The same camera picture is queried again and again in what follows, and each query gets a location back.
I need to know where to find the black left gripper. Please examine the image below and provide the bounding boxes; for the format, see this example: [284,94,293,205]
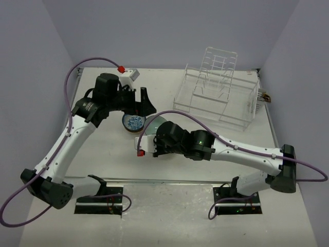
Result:
[106,84,156,116]

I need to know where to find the dark blue bowl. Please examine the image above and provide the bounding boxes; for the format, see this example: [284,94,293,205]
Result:
[122,114,146,130]

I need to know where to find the white leaf pattern bowl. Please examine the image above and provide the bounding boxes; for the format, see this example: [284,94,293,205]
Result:
[126,129,143,134]

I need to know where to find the pale green rimmed bowl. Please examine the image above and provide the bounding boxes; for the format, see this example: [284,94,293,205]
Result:
[143,115,167,135]

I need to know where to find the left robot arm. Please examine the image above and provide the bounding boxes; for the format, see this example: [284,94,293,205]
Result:
[21,69,156,209]

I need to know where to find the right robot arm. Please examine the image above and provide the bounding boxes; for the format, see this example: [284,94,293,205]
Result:
[153,121,296,202]

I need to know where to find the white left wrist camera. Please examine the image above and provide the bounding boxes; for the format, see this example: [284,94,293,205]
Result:
[119,68,140,90]

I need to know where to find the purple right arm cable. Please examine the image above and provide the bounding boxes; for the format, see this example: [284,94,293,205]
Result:
[136,110,329,183]

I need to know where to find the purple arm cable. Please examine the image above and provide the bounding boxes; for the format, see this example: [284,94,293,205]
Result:
[136,110,329,183]
[0,57,125,227]

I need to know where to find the aluminium table edge rail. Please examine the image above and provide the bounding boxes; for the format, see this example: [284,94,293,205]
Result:
[70,67,84,107]

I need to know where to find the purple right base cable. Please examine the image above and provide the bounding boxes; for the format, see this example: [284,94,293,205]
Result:
[208,195,258,220]

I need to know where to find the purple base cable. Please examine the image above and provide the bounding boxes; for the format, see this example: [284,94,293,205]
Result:
[102,194,133,213]
[208,195,258,220]

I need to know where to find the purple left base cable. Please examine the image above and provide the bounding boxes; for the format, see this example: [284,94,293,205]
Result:
[102,194,133,213]

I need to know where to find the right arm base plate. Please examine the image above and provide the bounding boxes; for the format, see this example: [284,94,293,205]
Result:
[208,183,263,219]

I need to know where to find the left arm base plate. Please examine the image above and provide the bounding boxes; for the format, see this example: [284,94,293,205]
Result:
[74,197,123,216]

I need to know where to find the front aluminium table rail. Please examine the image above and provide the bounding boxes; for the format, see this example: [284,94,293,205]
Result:
[64,177,273,185]

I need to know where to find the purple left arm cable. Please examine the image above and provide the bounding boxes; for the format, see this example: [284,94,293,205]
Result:
[0,57,125,227]

